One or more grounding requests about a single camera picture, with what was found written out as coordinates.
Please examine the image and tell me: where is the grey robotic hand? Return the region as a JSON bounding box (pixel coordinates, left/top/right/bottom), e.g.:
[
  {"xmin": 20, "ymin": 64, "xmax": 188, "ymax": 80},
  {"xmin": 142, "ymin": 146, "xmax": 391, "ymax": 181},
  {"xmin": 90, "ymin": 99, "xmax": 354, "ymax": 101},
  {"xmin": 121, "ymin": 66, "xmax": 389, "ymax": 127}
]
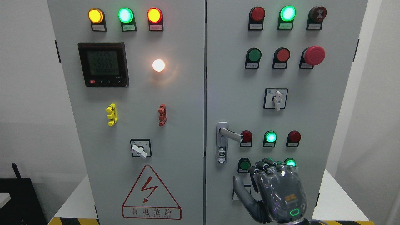
[{"xmin": 233, "ymin": 157, "xmax": 310, "ymax": 225}]

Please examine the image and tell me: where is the silver door handle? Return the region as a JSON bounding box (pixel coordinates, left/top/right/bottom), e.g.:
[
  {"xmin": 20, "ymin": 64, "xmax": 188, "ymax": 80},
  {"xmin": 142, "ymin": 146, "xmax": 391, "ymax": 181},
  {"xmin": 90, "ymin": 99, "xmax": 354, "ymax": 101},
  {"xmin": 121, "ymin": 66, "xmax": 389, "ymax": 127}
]
[{"xmin": 216, "ymin": 121, "xmax": 243, "ymax": 163}]

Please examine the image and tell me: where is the grey cabinet door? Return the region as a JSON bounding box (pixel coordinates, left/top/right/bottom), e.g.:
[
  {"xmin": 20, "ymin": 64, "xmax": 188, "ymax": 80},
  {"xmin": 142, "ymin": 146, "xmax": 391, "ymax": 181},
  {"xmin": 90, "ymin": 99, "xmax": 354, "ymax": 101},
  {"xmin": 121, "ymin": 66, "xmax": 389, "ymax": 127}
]
[
  {"xmin": 48, "ymin": 0, "xmax": 205, "ymax": 225},
  {"xmin": 205, "ymin": 0, "xmax": 368, "ymax": 225}
]

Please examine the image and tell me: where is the green indicator light lower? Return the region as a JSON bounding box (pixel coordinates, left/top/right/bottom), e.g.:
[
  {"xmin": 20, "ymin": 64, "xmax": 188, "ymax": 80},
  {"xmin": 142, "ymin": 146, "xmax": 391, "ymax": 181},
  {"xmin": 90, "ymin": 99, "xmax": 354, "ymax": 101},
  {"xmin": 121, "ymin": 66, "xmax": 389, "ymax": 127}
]
[{"xmin": 284, "ymin": 158, "xmax": 296, "ymax": 167}]

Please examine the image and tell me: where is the green indicator light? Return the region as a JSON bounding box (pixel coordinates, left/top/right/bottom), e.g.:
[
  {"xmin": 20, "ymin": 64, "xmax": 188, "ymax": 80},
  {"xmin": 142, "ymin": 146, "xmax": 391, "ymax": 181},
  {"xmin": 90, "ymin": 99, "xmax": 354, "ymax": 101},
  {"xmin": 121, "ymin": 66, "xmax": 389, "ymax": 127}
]
[
  {"xmin": 263, "ymin": 130, "xmax": 277, "ymax": 147},
  {"xmin": 277, "ymin": 5, "xmax": 296, "ymax": 30},
  {"xmin": 118, "ymin": 7, "xmax": 137, "ymax": 32},
  {"xmin": 284, "ymin": 158, "xmax": 296, "ymax": 167}
]

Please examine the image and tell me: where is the green push button lower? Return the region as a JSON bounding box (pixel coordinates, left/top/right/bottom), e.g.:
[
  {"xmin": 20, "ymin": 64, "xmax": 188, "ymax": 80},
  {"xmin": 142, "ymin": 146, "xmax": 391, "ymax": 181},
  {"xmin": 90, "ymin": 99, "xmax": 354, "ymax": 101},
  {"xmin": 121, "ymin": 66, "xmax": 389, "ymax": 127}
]
[{"xmin": 237, "ymin": 157, "xmax": 251, "ymax": 173}]

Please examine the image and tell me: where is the green push button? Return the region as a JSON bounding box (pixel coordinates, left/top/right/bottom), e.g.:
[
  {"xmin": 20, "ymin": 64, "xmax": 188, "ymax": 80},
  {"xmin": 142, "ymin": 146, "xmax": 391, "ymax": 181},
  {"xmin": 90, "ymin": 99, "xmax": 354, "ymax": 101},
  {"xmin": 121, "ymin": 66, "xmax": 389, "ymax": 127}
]
[
  {"xmin": 245, "ymin": 47, "xmax": 262, "ymax": 69},
  {"xmin": 237, "ymin": 157, "xmax": 251, "ymax": 173}
]

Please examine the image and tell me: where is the red indicator light middle right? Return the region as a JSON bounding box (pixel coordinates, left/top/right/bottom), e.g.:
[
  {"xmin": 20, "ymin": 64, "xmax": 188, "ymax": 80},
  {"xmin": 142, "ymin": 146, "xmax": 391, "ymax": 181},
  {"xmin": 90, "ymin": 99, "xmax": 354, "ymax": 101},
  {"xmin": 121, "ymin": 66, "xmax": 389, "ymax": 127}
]
[{"xmin": 286, "ymin": 130, "xmax": 302, "ymax": 147}]

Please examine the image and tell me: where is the red indicator light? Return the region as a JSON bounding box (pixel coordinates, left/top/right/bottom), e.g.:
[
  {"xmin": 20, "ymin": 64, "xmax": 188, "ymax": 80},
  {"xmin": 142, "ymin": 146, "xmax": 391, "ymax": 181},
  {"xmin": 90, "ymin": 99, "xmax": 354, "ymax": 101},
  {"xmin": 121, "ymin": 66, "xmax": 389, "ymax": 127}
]
[
  {"xmin": 286, "ymin": 130, "xmax": 302, "ymax": 147},
  {"xmin": 147, "ymin": 7, "xmax": 164, "ymax": 32},
  {"xmin": 240, "ymin": 130, "xmax": 253, "ymax": 147},
  {"xmin": 248, "ymin": 6, "xmax": 266, "ymax": 30}
]

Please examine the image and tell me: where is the green indicator light middle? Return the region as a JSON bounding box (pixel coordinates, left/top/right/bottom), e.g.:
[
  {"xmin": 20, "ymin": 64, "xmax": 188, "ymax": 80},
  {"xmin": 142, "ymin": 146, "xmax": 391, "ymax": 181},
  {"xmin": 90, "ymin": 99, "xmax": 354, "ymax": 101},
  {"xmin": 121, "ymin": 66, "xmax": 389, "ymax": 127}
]
[{"xmin": 263, "ymin": 130, "xmax": 277, "ymax": 147}]

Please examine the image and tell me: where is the red indicator light middle left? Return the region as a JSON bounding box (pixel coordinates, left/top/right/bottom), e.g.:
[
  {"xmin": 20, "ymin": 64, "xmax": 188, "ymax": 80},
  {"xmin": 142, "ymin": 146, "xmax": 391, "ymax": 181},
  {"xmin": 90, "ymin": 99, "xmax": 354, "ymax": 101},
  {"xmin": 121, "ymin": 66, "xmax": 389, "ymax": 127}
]
[{"xmin": 240, "ymin": 130, "xmax": 253, "ymax": 147}]

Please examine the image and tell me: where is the red electric warning sticker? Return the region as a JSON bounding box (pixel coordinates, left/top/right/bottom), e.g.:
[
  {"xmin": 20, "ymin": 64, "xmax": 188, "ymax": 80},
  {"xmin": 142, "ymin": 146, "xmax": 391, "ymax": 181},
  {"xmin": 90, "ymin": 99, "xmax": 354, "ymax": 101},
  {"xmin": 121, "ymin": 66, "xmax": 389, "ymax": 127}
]
[{"xmin": 121, "ymin": 165, "xmax": 182, "ymax": 220}]

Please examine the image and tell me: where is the red push button upper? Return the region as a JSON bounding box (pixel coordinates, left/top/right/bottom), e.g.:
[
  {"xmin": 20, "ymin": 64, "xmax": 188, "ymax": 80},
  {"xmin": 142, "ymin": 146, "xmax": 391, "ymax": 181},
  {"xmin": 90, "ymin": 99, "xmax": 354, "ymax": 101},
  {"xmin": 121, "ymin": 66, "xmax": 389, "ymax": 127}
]
[{"xmin": 272, "ymin": 47, "xmax": 291, "ymax": 69}]

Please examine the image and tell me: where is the red terminal block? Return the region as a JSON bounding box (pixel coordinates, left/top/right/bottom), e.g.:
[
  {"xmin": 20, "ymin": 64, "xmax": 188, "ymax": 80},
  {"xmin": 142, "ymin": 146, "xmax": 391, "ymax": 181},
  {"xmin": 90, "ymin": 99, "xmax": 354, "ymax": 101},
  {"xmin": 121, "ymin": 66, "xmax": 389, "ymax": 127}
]
[{"xmin": 158, "ymin": 104, "xmax": 166, "ymax": 127}]

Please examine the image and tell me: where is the red emergency stop button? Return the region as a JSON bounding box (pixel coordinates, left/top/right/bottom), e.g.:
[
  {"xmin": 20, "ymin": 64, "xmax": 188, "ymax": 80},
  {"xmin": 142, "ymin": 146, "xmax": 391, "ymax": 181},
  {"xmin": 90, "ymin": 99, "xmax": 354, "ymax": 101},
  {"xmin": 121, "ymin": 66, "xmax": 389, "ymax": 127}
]
[{"xmin": 299, "ymin": 45, "xmax": 325, "ymax": 69}]

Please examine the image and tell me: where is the green push button upper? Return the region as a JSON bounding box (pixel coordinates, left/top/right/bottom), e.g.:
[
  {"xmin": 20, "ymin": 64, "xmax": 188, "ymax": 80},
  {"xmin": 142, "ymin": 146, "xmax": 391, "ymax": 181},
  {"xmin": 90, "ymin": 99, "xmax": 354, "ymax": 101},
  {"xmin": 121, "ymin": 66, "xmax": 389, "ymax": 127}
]
[{"xmin": 245, "ymin": 47, "xmax": 262, "ymax": 69}]

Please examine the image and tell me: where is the white glowing indicator light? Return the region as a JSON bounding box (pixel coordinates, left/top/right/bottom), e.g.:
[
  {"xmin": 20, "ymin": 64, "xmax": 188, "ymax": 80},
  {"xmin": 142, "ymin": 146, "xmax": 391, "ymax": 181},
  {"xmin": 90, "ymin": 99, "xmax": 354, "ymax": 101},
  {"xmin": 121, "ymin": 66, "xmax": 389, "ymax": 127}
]
[{"xmin": 152, "ymin": 59, "xmax": 166, "ymax": 72}]

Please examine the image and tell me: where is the green indicator light top right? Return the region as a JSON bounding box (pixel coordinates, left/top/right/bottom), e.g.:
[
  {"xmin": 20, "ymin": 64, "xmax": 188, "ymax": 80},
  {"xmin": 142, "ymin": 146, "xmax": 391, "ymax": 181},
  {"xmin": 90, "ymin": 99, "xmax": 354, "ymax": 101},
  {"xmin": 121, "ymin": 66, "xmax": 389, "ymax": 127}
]
[{"xmin": 277, "ymin": 5, "xmax": 296, "ymax": 30}]

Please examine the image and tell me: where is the red indicator light top right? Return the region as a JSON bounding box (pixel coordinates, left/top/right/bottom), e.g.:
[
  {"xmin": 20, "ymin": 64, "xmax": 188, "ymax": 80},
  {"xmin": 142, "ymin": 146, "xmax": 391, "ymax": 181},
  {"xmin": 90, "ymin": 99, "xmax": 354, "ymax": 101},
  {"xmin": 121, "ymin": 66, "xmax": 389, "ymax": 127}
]
[{"xmin": 248, "ymin": 6, "xmax": 266, "ymax": 30}]

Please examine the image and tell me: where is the dark red buzzer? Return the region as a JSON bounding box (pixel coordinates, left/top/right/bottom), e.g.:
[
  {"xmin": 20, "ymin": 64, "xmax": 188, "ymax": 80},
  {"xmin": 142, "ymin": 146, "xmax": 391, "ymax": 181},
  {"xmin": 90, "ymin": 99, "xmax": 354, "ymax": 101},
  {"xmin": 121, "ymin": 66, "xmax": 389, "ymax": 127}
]
[{"xmin": 306, "ymin": 6, "xmax": 327, "ymax": 30}]

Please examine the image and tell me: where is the yellow terminal block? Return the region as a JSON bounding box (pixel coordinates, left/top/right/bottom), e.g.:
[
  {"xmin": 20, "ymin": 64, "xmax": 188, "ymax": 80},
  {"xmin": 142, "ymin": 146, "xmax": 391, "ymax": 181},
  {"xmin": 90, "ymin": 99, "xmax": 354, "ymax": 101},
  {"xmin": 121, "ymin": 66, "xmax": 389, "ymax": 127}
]
[{"xmin": 106, "ymin": 103, "xmax": 118, "ymax": 127}]

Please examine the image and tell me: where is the black digital power meter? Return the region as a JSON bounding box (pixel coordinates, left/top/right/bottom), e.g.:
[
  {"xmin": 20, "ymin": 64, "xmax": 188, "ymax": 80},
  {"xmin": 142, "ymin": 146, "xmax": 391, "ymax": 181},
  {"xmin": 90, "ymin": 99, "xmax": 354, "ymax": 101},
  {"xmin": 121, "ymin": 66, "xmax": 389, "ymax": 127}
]
[{"xmin": 78, "ymin": 42, "xmax": 129, "ymax": 87}]

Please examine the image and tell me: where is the red indicator light top left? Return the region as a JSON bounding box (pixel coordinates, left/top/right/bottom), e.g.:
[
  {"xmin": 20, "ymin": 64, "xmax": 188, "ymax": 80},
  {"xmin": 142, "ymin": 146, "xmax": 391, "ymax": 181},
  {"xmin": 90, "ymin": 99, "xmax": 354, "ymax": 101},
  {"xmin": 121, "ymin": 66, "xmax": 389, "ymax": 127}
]
[{"xmin": 147, "ymin": 7, "xmax": 164, "ymax": 32}]

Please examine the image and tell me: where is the green indicator light top left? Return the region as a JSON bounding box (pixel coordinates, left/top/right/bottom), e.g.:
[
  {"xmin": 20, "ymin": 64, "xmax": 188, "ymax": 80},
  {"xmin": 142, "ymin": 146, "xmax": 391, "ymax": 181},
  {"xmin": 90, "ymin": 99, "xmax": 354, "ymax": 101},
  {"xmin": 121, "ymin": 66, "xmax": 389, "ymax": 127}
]
[{"xmin": 118, "ymin": 7, "xmax": 137, "ymax": 32}]

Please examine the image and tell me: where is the black box at left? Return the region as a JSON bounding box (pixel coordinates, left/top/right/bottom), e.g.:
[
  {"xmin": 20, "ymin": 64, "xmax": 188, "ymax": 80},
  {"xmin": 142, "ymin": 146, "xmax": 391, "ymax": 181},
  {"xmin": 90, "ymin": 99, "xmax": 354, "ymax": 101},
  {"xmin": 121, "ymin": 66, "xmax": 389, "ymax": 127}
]
[{"xmin": 0, "ymin": 163, "xmax": 47, "ymax": 225}]

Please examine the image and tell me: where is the yellow indicator light top left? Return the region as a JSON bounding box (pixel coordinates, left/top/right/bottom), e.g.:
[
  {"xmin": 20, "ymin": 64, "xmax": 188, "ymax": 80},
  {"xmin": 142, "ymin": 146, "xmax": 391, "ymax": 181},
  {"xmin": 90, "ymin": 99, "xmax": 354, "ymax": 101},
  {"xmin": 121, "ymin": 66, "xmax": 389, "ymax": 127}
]
[{"xmin": 88, "ymin": 8, "xmax": 106, "ymax": 32}]

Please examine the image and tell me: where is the white selector switch lower right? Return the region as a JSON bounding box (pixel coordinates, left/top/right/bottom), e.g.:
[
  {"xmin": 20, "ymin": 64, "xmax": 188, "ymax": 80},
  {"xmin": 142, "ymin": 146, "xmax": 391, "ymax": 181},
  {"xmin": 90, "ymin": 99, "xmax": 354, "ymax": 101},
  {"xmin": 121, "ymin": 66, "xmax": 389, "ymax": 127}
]
[{"xmin": 232, "ymin": 184, "xmax": 252, "ymax": 202}]

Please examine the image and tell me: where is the white selector switch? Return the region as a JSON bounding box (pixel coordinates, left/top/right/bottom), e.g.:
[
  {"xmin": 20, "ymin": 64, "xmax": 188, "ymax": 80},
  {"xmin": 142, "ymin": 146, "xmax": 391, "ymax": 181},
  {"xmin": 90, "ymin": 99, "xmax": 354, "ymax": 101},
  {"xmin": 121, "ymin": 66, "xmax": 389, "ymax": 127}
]
[
  {"xmin": 232, "ymin": 184, "xmax": 252, "ymax": 202},
  {"xmin": 264, "ymin": 88, "xmax": 288, "ymax": 111}
]

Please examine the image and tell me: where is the white selector switch upper right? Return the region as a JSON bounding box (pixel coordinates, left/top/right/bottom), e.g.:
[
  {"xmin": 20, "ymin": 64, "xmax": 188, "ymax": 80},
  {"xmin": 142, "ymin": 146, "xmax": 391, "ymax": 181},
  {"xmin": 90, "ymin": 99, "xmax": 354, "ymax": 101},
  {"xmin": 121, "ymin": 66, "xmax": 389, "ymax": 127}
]
[{"xmin": 264, "ymin": 88, "xmax": 288, "ymax": 111}]

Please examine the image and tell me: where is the white selector switch left door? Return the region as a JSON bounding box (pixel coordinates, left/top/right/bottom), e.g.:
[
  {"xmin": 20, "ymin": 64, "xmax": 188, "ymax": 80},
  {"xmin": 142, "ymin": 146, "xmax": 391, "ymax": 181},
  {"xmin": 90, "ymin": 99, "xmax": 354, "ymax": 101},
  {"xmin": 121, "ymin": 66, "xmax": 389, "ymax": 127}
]
[{"xmin": 130, "ymin": 139, "xmax": 152, "ymax": 159}]

